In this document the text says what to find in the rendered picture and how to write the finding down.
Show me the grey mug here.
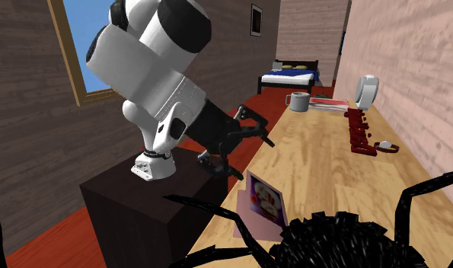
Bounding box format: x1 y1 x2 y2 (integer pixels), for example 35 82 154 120
285 91 311 113

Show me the white round appliance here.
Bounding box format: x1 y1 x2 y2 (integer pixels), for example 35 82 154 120
354 74 381 111

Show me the wood framed window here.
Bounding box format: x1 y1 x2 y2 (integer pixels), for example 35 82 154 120
46 0 120 107

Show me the dark red letter ornament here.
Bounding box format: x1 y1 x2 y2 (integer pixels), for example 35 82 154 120
343 107 378 158

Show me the pink photo frame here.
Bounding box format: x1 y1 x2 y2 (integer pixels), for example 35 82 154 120
233 169 290 243

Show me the white framed wall picture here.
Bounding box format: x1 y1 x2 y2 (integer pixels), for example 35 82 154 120
250 3 263 37

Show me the dark robot stand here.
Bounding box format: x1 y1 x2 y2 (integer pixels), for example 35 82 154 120
79 145 231 268

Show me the dark red wristwatch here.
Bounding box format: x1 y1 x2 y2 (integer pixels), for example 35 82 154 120
373 140 400 155

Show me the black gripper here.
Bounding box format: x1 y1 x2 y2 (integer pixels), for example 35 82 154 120
184 98 276 182

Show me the dark bed with blue blanket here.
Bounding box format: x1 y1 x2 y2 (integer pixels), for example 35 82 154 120
257 59 321 96

